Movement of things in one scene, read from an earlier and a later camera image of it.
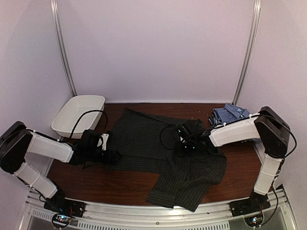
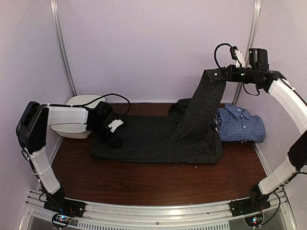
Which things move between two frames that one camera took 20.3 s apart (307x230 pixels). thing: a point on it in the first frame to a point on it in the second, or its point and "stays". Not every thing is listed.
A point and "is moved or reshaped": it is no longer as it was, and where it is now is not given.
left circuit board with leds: [60, 220] stays
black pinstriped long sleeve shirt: [148, 143] is moved or reshaped
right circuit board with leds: [255, 221] stays
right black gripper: [180, 152] to [232, 75]
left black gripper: [111, 156] to [112, 140]
